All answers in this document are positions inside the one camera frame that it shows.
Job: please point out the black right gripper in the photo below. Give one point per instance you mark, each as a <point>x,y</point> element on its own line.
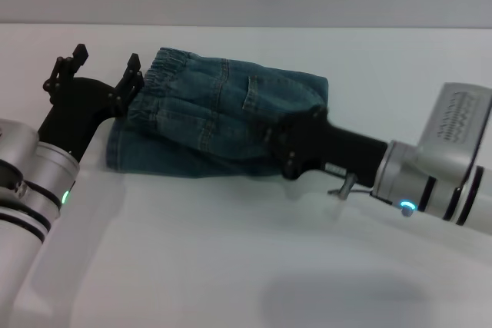
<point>346,151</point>

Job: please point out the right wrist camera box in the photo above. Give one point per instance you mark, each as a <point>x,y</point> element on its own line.
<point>453,124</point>

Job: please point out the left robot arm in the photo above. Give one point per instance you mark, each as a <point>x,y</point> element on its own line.
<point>27,189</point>

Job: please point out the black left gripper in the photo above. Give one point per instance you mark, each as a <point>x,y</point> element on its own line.
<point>73,113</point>

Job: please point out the blue denim shorts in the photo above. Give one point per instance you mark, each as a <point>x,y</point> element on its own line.
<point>215,113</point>

